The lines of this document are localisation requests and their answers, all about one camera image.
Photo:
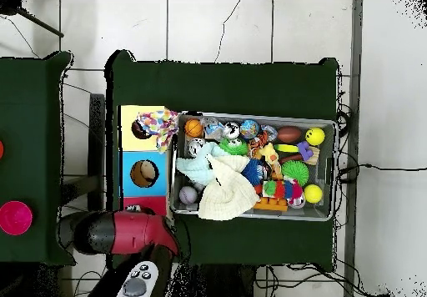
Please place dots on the plain yellow ball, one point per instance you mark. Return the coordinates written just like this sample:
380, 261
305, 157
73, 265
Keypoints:
313, 193

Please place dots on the yellow smiley ball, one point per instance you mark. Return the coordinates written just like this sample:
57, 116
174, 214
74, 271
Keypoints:
315, 136

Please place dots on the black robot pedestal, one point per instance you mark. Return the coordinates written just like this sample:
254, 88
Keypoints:
220, 283

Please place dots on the red disc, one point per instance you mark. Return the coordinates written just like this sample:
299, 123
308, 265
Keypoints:
1, 149

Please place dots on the globe print ball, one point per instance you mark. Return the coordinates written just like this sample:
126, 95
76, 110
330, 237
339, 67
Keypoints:
249, 128

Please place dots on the mint green cloth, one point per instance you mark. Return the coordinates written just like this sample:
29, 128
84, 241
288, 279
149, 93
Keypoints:
193, 167

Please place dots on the brown toy football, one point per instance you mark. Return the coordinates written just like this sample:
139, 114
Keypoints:
289, 134

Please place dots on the black tripod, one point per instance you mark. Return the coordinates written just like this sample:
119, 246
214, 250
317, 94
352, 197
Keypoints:
10, 7

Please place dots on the small orange basketball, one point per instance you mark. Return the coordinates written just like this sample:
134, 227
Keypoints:
194, 128

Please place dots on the side table with green cloth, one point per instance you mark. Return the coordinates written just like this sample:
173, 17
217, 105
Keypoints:
33, 143

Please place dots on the cream yellow cloth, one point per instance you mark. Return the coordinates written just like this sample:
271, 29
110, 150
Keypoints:
227, 190

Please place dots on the green spiky ball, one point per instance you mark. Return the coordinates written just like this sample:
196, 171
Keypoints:
295, 172

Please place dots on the colourful polka dot cloth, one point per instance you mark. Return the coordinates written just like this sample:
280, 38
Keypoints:
159, 125

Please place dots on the pink disc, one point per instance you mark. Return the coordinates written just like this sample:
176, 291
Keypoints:
15, 218

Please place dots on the wooden box with three holes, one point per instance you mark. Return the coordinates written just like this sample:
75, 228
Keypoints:
130, 170

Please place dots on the green fuzzy toy with eyes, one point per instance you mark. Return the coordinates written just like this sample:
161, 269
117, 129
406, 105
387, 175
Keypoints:
233, 147

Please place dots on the multicolour fuzzy caterpillar toy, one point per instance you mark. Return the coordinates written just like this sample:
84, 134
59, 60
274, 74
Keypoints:
283, 190

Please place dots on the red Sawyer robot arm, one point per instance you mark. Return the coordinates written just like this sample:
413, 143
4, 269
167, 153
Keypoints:
133, 233

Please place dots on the clear mesh bin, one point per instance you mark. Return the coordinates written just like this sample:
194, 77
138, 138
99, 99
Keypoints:
327, 210

